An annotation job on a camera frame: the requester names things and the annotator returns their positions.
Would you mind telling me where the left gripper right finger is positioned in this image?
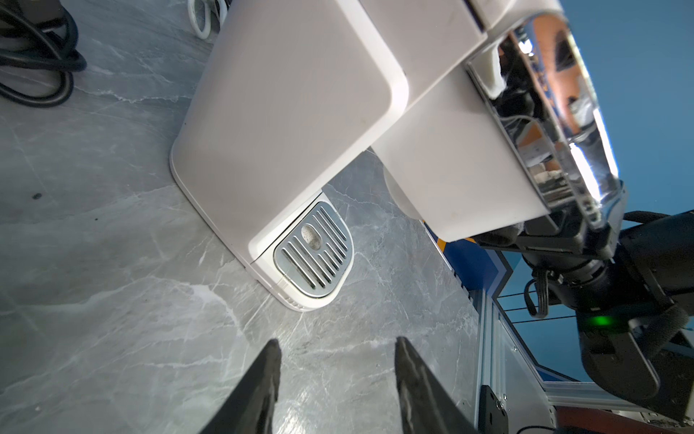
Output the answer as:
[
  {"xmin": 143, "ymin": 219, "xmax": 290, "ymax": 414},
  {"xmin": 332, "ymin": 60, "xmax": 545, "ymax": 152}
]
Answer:
[{"xmin": 394, "ymin": 336, "xmax": 478, "ymax": 434}]

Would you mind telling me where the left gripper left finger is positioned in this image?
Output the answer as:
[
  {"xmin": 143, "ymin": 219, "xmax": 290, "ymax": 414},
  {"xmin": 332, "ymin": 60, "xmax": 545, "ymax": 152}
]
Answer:
[{"xmin": 200, "ymin": 338, "xmax": 282, "ymax": 434}]

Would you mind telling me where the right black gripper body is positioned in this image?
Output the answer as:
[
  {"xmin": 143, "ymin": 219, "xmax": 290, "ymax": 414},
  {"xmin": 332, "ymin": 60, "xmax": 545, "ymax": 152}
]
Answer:
[{"xmin": 473, "ymin": 208, "xmax": 624, "ymax": 271}]

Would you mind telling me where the white coffee machine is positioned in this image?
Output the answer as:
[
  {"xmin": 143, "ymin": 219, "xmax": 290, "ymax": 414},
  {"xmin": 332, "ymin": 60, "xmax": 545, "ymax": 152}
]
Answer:
[{"xmin": 169, "ymin": 1, "xmax": 625, "ymax": 312}]

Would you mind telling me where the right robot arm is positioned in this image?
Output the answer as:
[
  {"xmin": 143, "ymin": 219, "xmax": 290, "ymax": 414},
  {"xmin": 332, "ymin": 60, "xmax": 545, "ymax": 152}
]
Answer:
[{"xmin": 475, "ymin": 209, "xmax": 693, "ymax": 422}]

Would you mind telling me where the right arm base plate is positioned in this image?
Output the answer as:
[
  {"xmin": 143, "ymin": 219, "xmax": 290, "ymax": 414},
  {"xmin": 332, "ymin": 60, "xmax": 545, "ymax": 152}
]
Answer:
[{"xmin": 477, "ymin": 385, "xmax": 509, "ymax": 434}]

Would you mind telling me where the white power cable with plug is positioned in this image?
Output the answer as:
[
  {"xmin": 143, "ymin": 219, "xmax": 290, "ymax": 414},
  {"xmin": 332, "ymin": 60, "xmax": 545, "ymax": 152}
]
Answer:
[{"xmin": 186, "ymin": 0, "xmax": 231, "ymax": 42}]

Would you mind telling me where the black power cable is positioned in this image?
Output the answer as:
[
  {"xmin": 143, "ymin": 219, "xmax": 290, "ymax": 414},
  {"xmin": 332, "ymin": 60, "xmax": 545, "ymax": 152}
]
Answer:
[{"xmin": 0, "ymin": 0, "xmax": 88, "ymax": 109}]

